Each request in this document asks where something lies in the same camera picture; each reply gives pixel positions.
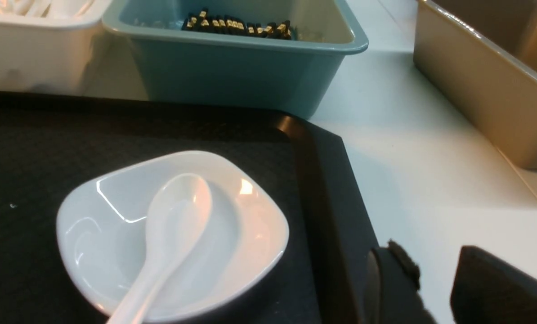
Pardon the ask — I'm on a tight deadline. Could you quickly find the small white square dish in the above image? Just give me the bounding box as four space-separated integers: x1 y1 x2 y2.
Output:
56 150 289 324

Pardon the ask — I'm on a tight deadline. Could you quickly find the teal plastic chopstick bin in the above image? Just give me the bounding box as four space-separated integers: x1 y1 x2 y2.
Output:
102 0 369 119

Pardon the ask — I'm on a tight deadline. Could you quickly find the tan plastic bin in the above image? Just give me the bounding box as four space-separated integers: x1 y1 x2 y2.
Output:
413 0 537 170

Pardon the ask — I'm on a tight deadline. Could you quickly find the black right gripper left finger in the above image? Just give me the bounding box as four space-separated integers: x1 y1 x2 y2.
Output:
364 240 436 324

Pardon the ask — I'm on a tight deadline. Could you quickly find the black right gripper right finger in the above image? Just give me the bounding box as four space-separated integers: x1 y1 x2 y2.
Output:
450 246 537 324

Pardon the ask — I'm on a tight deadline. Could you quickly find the bundle of black chopsticks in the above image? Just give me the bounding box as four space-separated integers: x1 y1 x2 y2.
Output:
181 7 293 40

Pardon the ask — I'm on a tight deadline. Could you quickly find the white plastic spoon bin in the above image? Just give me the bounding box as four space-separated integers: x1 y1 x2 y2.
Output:
0 0 114 95

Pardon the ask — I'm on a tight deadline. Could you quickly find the white ceramic soup spoon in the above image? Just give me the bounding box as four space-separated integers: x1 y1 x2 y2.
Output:
107 174 212 324

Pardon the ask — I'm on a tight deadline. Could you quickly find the black plastic serving tray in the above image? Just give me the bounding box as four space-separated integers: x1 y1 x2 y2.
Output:
0 92 377 324

